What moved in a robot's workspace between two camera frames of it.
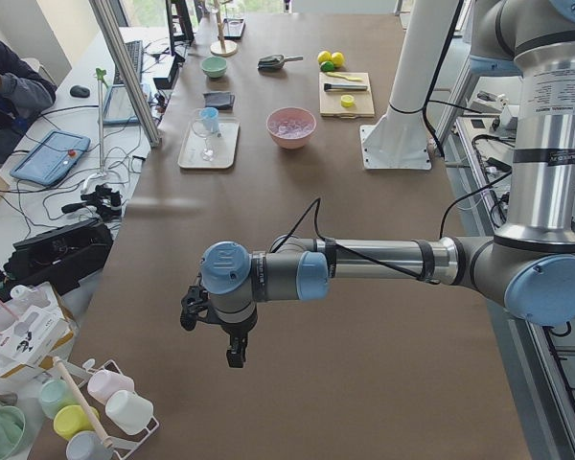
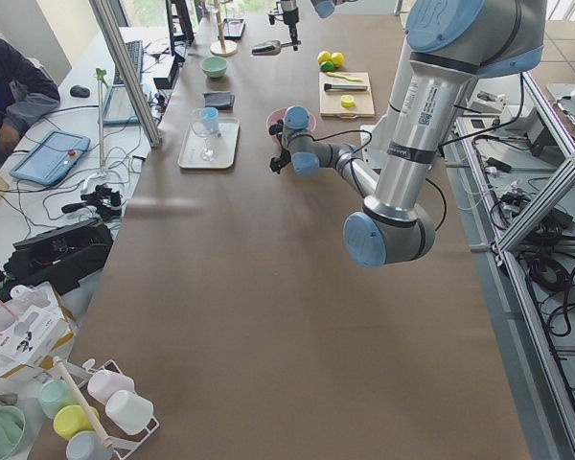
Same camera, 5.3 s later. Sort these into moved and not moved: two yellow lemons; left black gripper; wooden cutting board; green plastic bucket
Moved: left black gripper
Not moved: wooden cutting board; two yellow lemons; green plastic bucket
